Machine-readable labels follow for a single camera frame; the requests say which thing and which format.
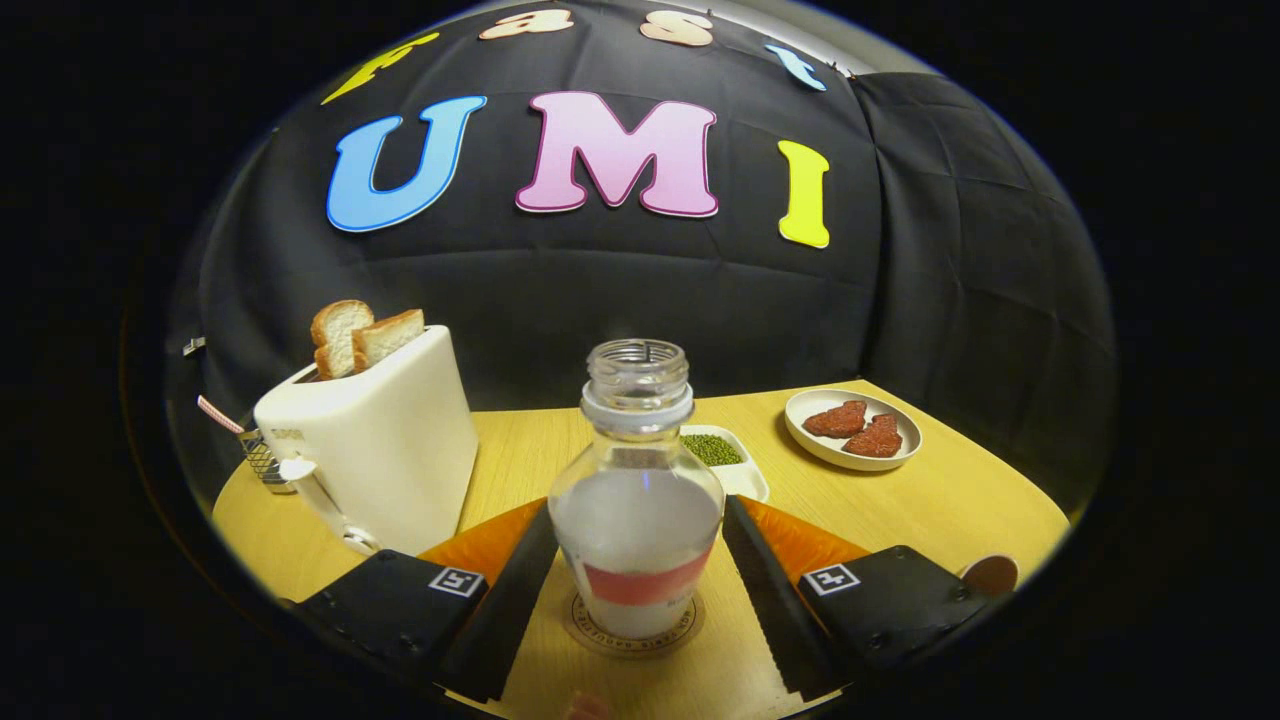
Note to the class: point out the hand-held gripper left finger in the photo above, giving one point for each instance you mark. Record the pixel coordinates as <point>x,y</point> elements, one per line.
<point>500,620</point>

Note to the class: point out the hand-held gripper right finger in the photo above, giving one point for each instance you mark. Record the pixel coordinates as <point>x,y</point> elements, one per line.
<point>775,610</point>

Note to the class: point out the round cork coaster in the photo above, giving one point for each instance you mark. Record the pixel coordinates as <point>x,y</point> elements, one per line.
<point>580,632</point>

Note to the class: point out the clear juice bottle red label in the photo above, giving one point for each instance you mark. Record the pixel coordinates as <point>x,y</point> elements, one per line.
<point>635,530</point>

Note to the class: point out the beige cup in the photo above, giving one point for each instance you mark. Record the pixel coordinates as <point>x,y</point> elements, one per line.
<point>990,577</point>

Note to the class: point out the white divided dish with beans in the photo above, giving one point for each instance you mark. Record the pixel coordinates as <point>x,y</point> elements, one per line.
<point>747,482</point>

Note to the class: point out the white plate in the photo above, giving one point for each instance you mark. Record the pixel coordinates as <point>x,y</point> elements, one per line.
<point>815,448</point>

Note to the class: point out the red meat piece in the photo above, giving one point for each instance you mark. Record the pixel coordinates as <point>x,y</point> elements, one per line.
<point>836,419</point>
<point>875,438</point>

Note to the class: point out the white toaster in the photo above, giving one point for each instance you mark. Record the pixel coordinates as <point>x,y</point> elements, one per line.
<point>390,450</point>

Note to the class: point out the wooden table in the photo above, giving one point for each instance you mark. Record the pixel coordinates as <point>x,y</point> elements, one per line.
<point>950,500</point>

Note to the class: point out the metal mesh holder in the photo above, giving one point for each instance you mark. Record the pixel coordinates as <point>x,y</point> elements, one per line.
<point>265,462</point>

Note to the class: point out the bread slice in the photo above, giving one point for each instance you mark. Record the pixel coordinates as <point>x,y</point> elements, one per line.
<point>338,335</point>
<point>390,336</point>

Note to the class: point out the black backdrop cloth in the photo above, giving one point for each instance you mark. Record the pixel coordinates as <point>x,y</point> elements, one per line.
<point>650,300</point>

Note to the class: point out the striped straw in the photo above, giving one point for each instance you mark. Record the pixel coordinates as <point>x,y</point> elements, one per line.
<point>220,414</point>

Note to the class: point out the white clip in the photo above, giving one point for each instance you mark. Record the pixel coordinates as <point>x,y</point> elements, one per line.
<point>194,346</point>

